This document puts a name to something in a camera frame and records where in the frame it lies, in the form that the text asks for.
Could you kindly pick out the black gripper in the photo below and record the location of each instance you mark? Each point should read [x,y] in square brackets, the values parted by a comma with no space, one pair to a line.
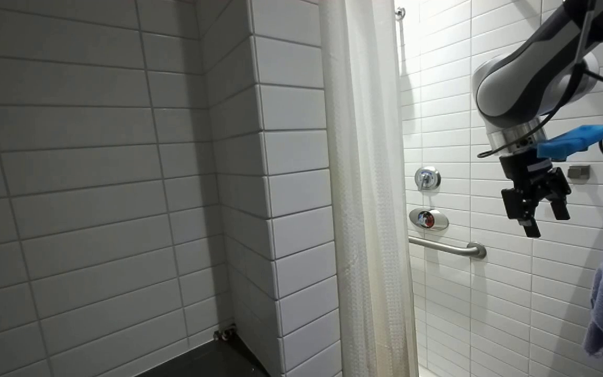
[523,169]

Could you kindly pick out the white shower curtain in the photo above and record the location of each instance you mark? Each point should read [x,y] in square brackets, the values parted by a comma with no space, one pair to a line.
[366,211]

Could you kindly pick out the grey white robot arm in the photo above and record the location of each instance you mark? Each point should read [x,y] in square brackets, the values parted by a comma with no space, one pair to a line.
[523,70]

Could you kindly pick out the round chrome shower knob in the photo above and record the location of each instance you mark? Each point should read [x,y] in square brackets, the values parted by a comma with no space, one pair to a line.
[427,179]

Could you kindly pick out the chrome grab bar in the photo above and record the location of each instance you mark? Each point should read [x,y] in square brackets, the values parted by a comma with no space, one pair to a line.
[448,248]

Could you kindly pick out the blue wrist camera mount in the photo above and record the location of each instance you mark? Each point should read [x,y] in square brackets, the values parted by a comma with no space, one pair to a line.
[573,142]

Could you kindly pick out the chrome vertical shower rail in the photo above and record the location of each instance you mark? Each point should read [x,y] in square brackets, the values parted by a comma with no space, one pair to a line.
[401,34]

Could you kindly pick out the small metal floor bracket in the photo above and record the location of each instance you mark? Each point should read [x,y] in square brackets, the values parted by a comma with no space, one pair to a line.
[224,335]

